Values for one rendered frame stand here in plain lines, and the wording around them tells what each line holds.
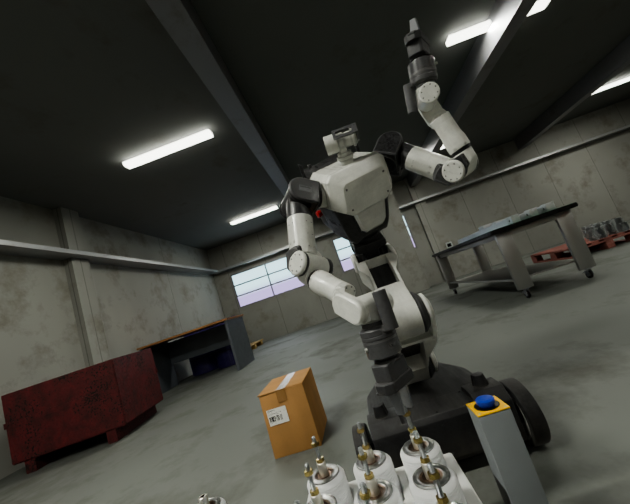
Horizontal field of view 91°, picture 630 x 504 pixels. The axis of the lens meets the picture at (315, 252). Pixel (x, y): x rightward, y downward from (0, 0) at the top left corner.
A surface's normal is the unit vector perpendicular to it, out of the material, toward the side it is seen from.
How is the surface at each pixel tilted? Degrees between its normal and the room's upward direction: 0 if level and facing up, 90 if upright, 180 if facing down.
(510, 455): 90
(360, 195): 122
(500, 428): 90
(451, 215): 90
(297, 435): 89
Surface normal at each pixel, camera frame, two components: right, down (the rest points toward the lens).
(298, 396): -0.15, -0.11
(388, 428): -0.30, -0.74
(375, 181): 0.45, 0.28
